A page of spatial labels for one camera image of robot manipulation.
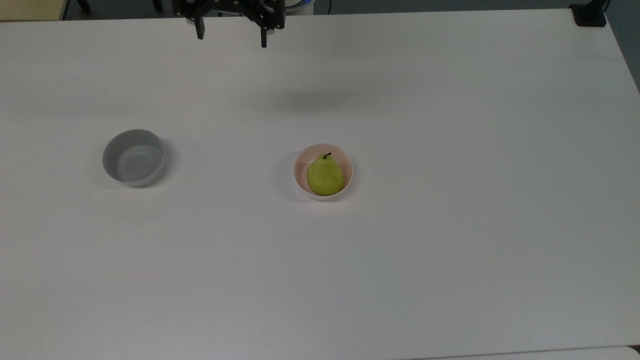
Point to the black camera stand base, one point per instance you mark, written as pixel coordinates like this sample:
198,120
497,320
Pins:
589,15

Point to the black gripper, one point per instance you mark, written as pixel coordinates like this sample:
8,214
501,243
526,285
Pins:
227,7

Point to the yellow cabinet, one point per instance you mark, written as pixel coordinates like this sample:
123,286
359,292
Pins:
30,9

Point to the pink bowl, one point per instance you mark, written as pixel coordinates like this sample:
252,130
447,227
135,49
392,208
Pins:
301,172

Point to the green pear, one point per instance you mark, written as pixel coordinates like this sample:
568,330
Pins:
325,176

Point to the grey bowl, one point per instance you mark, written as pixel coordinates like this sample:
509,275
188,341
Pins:
134,159

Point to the dark chair leg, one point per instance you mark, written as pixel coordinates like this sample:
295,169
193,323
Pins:
157,5
84,6

